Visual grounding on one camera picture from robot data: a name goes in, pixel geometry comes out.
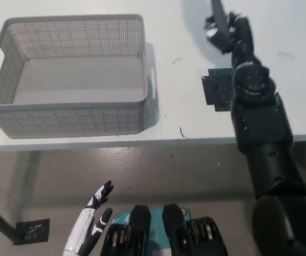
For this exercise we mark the grey perforated plastic basket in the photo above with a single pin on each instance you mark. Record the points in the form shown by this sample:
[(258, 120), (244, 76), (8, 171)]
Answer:
[(70, 120)]

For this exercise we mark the black tape patch on desk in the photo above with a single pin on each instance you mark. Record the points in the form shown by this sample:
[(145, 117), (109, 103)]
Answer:
[(218, 90)]

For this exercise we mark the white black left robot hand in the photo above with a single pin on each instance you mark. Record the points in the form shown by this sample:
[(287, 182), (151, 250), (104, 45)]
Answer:
[(82, 229)]

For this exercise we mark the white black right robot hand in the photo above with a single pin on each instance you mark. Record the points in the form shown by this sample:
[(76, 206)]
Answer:
[(239, 32)]

